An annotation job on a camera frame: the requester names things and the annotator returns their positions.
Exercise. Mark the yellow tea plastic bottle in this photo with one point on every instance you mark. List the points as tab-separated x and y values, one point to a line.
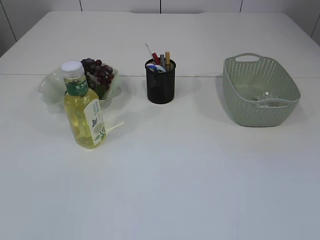
82	107

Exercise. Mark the silver grey marker pen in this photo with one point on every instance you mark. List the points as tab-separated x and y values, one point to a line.
162	60

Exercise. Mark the red marker pen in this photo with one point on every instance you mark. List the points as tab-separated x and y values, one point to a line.
156	58

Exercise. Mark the purple grape bunch with leaf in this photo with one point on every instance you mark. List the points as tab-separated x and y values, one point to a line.
99	76

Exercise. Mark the clear plastic sheet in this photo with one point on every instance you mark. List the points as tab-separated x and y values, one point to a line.
265	96

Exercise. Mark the black mesh pen holder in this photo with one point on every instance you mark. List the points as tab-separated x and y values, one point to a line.
160	85

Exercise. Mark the gold glitter pen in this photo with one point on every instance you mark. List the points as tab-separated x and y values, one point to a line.
167	61

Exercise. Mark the green woven plastic basket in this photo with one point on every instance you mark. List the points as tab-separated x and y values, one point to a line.
251	74

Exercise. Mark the blue handled scissors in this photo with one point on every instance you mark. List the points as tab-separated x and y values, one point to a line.
159	69

